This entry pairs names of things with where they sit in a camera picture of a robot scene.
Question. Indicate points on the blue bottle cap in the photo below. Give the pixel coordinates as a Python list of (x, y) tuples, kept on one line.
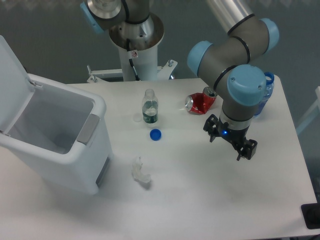
[(155, 134)]

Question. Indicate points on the white trash can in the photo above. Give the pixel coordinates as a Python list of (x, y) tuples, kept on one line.
[(58, 130)]

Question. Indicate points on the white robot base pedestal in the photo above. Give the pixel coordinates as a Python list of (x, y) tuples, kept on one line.
[(137, 46)]

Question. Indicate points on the white bottle cap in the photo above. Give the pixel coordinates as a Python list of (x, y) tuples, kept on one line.
[(137, 118)]

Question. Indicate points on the crushed red soda can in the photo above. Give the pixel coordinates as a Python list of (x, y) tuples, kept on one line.
[(200, 102)]

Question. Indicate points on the white frame at right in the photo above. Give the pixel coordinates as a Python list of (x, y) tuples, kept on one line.
[(311, 113)]

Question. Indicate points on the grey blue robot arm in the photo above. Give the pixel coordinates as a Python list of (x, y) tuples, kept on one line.
[(225, 68)]

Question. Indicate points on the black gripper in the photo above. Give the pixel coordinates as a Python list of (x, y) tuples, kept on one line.
[(232, 131)]

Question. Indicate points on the black device at edge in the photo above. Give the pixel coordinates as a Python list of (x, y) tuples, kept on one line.
[(311, 215)]

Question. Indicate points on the blue plastic bottle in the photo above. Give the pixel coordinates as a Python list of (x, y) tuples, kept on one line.
[(268, 92)]

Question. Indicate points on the clear green label bottle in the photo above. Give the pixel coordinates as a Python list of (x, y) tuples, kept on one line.
[(150, 107)]

